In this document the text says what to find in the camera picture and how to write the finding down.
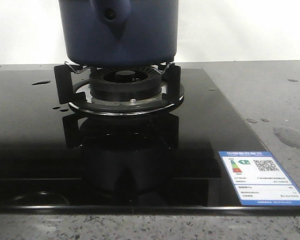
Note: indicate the blue energy label sticker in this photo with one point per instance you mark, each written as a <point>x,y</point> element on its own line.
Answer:
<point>259,179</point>

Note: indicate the black metal pot support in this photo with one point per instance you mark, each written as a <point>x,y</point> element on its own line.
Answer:
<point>79,98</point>

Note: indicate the dark blue cooking pot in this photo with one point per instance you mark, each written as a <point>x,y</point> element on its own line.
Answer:
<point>120,33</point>

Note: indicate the black round gas burner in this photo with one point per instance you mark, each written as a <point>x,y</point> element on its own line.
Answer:
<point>123,84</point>

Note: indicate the black glass gas cooktop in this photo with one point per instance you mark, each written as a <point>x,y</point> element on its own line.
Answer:
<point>55,161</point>

